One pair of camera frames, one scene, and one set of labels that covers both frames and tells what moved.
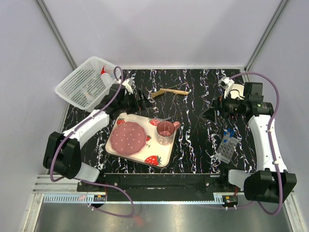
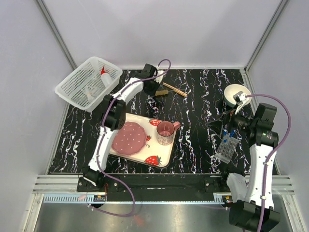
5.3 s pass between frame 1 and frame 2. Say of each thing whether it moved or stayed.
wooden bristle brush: moved
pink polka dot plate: stayed
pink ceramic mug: stayed
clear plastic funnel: moved
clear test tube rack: stayed
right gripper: moved
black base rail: stayed
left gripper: moved
